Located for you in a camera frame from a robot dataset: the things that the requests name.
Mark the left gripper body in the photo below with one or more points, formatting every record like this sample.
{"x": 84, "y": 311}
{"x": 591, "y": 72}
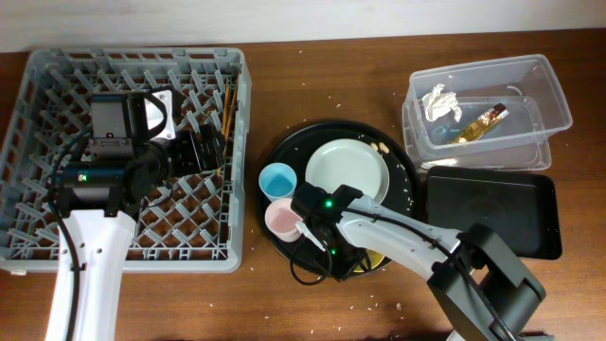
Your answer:
{"x": 159, "y": 139}

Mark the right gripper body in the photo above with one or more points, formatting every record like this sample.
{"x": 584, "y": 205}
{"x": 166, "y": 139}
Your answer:
{"x": 344, "y": 259}

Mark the pink plastic cup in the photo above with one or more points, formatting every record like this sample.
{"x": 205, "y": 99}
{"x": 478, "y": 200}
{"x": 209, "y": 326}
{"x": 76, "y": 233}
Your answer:
{"x": 281, "y": 220}

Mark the blue plastic cup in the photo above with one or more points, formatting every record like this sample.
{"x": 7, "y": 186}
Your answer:
{"x": 277, "y": 181}

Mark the yellow bowl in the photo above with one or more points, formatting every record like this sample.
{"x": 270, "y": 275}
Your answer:
{"x": 374, "y": 260}

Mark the white tissue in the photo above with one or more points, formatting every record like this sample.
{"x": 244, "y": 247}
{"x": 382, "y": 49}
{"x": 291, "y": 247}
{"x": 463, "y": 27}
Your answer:
{"x": 438, "y": 104}

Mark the gold snack wrapper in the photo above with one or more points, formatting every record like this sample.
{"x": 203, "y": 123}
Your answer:
{"x": 482, "y": 125}

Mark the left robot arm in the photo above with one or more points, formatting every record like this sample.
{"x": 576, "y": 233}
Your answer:
{"x": 98, "y": 186}

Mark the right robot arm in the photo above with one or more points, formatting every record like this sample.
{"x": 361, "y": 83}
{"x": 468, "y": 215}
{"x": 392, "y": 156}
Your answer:
{"x": 485, "y": 290}

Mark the grey dishwasher rack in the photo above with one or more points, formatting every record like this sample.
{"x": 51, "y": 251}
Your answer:
{"x": 195, "y": 225}

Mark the grey round plate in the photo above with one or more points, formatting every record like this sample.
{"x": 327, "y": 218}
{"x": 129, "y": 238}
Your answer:
{"x": 348, "y": 162}

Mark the brown wooden chopstick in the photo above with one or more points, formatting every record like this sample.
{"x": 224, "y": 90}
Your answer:
{"x": 225, "y": 113}
{"x": 227, "y": 125}

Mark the round black tray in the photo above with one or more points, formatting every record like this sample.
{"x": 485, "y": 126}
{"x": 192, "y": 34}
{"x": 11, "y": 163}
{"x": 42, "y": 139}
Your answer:
{"x": 403, "y": 196}

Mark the upper clear plastic bin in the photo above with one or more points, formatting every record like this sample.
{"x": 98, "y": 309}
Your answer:
{"x": 526, "y": 85}

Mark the clear plastic bin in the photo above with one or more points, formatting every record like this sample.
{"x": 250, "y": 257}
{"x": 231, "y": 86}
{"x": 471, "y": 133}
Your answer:
{"x": 531, "y": 157}
{"x": 526, "y": 85}

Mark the black rectangular tray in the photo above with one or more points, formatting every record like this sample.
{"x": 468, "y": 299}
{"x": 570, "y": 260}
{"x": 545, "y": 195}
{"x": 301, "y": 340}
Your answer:
{"x": 520, "y": 207}

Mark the lower clear plastic bin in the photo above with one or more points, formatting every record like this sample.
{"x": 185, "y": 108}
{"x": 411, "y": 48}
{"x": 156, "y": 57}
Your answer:
{"x": 531, "y": 157}

